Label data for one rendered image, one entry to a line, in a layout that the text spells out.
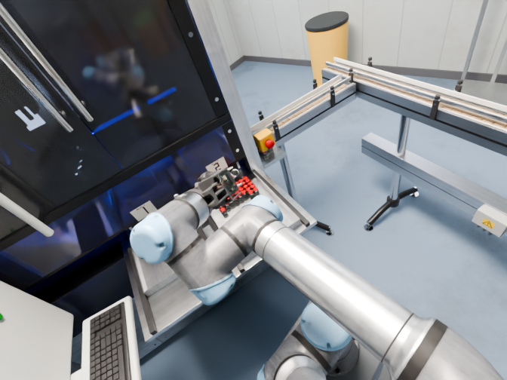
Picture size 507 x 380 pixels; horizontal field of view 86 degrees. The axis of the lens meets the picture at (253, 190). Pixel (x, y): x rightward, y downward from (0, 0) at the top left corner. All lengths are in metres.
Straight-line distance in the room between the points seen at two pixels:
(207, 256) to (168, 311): 0.57
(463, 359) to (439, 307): 1.50
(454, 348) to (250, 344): 1.52
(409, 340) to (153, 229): 0.37
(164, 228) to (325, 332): 0.45
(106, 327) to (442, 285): 1.70
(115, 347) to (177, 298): 0.27
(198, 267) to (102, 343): 0.78
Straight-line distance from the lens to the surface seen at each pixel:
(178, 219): 0.50
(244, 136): 1.15
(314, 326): 0.73
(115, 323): 1.24
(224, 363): 1.87
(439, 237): 2.11
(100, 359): 1.21
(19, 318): 1.21
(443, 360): 0.40
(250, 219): 0.51
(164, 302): 1.07
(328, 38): 3.18
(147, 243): 0.48
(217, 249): 0.50
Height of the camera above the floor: 1.72
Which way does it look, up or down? 45 degrees down
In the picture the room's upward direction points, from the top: 22 degrees counter-clockwise
